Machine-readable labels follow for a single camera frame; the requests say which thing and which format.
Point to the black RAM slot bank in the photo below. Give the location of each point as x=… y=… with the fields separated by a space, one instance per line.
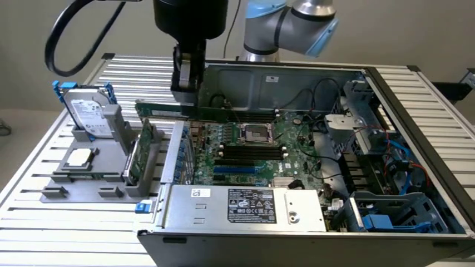
x=254 y=151
x=256 y=114

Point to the grey metal drive bracket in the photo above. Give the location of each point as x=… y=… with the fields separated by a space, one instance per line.
x=352 y=130

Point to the blue expansion slot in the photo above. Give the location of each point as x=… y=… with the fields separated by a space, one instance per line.
x=234 y=170

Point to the open black PC case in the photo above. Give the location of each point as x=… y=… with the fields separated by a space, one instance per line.
x=296 y=250

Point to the green RAM stick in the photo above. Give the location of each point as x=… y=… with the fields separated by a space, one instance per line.
x=159 y=112

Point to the green graphics card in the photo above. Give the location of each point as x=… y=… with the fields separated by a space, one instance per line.
x=140 y=153

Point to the silver power supply unit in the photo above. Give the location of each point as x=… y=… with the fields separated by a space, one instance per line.
x=240 y=208

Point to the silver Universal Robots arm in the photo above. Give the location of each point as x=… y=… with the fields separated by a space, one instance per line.
x=274 y=25

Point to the green motherboard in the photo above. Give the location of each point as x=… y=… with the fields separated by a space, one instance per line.
x=292 y=144

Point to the CPU socket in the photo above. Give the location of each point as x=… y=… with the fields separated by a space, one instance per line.
x=256 y=133

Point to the hard disk with blue carrier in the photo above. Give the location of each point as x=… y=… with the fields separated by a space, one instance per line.
x=87 y=111

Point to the grey parts rack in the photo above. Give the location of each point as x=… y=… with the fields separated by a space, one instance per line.
x=111 y=155

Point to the grey disk bay cage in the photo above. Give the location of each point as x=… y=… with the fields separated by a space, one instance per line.
x=400 y=208

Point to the silver CPU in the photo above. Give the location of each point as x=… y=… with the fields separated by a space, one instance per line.
x=80 y=157

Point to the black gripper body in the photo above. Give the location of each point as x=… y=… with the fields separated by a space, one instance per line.
x=190 y=16

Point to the blue case clip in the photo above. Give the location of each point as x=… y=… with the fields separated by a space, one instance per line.
x=143 y=207

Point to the silver chipset heatsink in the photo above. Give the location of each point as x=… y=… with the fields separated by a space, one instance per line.
x=283 y=182

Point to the black table side bracket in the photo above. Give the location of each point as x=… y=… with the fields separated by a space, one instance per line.
x=452 y=89

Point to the black expansion slot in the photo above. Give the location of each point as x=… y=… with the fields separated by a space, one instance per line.
x=234 y=163

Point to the blue disk bay latch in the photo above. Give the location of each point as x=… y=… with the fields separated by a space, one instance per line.
x=376 y=222

